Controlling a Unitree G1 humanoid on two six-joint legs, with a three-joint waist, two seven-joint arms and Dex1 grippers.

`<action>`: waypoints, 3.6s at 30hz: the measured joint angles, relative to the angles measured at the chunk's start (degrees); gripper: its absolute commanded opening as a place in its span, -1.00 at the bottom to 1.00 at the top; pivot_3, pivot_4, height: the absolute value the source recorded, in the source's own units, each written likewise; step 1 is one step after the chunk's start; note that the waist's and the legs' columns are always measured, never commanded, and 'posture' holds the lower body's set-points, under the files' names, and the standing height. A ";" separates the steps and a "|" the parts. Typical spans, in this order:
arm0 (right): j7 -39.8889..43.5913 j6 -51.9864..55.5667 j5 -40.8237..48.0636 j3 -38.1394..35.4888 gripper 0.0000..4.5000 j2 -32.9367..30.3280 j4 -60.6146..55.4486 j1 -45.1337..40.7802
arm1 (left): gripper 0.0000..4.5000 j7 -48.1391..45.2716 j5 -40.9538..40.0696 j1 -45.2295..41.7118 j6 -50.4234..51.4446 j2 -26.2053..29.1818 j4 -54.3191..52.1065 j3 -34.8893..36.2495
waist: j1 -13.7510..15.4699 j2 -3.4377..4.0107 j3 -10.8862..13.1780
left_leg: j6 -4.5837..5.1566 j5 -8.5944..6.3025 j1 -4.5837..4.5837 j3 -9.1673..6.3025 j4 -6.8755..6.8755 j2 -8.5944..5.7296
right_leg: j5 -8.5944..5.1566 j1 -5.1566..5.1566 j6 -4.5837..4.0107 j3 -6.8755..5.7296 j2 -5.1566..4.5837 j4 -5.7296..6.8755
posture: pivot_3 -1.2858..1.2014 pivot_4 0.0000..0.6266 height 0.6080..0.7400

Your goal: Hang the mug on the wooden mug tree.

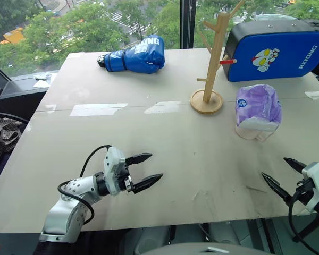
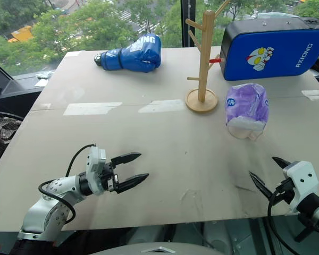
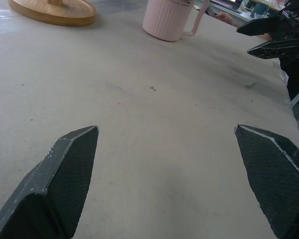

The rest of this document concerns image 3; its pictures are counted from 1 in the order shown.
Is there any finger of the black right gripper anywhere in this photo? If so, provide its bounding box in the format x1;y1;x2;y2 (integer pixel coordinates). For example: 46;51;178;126
247;37;299;60
236;16;286;37

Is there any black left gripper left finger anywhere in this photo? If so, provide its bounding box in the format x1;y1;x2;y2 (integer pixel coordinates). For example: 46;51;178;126
0;125;99;239

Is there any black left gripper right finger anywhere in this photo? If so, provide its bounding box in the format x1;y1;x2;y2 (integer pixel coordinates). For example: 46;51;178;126
234;124;299;239

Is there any dark smartphone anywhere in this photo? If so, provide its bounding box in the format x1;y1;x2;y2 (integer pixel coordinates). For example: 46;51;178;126
205;5;218;18

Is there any pink ribbed mug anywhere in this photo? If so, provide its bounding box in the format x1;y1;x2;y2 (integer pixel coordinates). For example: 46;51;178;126
142;0;210;42

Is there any bystander bare hand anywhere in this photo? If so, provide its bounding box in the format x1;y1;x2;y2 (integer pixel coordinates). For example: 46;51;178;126
217;12;241;27

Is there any white background desk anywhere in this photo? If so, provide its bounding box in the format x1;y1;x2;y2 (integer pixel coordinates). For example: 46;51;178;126
194;0;286;27

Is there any bystander black clothed body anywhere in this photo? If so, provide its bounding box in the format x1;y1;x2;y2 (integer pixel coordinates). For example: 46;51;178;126
279;56;299;102

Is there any dark laptop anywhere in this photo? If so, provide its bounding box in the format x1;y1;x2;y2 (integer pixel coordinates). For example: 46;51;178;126
209;0;244;13

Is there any round wooden stand base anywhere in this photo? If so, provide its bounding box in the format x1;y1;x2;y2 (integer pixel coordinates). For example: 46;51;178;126
8;0;98;27

